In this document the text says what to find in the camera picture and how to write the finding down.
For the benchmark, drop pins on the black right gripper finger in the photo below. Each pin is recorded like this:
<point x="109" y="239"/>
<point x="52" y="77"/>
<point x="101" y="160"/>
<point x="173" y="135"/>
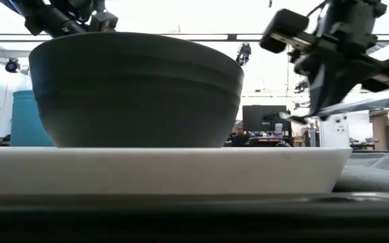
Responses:
<point x="339" y="84"/>
<point x="317" y="87"/>

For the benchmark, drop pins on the grey cloth napkin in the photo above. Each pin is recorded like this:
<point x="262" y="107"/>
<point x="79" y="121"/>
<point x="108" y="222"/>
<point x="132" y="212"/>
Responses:
<point x="380" y="172"/>

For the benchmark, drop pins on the blue plastic cup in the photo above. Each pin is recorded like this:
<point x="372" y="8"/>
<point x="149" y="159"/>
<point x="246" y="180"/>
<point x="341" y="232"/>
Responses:
<point x="27" y="121"/>

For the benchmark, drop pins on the black bowl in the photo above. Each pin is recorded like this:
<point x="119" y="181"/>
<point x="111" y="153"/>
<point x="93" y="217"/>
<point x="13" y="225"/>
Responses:
<point x="137" y="94"/>

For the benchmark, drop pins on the white round plate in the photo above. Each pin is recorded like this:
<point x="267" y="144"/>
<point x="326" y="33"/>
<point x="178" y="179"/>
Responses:
<point x="164" y="170"/>

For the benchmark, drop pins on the black plastic tray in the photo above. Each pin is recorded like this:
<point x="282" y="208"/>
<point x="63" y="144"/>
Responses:
<point x="194" y="216"/>

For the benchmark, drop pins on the white cabinet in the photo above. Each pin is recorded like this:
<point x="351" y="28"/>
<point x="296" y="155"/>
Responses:
<point x="334" y="131"/>

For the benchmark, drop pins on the white bucket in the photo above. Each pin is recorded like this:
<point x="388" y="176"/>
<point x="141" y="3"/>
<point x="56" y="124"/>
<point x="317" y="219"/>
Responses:
<point x="278" y="128"/>

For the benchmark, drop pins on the black computer monitor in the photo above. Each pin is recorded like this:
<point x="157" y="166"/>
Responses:
<point x="263" y="118"/>

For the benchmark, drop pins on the person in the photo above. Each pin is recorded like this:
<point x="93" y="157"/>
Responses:
<point x="240" y="137"/>

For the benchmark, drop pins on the black ceiling camera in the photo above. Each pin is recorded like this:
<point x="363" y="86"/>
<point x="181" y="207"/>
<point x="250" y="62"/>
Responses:
<point x="11" y="65"/>

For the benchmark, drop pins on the hanging black camera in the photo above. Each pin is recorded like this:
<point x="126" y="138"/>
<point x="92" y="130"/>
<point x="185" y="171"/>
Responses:
<point x="244" y="54"/>

